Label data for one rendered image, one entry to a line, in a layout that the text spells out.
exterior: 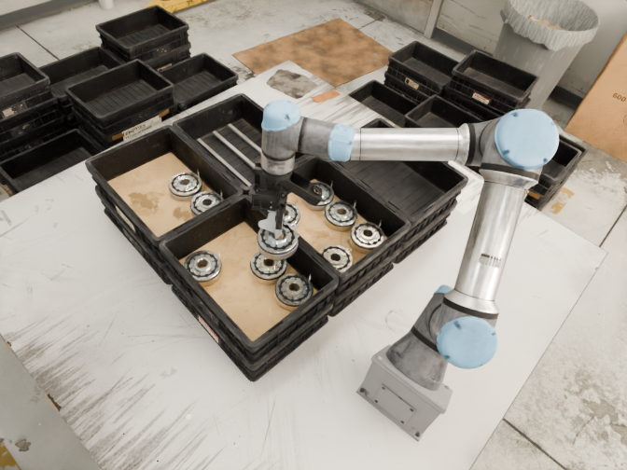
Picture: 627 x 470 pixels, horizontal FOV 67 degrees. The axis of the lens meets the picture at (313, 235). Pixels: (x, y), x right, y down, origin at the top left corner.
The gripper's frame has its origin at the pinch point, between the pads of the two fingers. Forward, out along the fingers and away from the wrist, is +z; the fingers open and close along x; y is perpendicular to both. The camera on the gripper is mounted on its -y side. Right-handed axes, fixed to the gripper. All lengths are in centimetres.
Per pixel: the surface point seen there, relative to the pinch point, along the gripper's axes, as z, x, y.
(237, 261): 18.1, -1.9, 11.5
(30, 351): 34, 25, 62
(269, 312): 19.1, 13.3, 0.2
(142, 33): 41, -177, 99
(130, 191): 17, -23, 49
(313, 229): 16.6, -17.1, -9.3
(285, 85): 22, -110, 10
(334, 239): 16.7, -14.4, -15.9
